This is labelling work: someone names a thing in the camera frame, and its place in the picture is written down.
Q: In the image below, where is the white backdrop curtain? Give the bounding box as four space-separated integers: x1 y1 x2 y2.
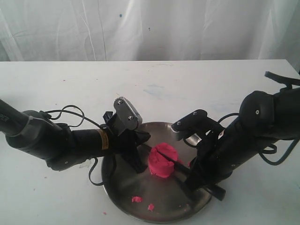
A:
0 0 300 67

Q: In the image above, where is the clear tape piece lower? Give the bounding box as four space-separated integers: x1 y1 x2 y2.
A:
79 159 91 168

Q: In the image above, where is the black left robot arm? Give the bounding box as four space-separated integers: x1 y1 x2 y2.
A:
0 97 151 173

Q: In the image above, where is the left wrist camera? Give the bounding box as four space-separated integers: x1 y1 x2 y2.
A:
113 97 143 130

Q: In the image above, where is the pink clay lump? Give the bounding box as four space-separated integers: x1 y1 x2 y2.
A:
148 142 178 179

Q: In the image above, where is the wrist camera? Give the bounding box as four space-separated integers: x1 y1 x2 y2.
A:
171 109 208 141
113 97 143 130

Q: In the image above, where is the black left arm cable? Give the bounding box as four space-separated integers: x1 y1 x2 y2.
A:
38 105 118 187

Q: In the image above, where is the pink clay crumb front-middle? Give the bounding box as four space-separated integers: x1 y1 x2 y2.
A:
148 203 155 212

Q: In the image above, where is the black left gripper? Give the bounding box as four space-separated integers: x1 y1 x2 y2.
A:
98 111 151 174

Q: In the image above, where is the black knife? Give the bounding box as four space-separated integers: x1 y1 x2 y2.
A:
142 144 226 201

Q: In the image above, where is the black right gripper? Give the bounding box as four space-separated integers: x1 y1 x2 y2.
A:
184 117 232 192

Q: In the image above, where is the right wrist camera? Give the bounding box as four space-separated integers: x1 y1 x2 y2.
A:
171 109 208 141

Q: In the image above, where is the pink clay crumb front-left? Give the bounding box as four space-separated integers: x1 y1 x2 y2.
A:
131 196 143 203

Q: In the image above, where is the round steel plate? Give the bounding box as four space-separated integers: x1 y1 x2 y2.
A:
101 122 212 224

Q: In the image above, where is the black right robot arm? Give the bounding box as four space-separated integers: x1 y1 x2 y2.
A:
185 88 300 191

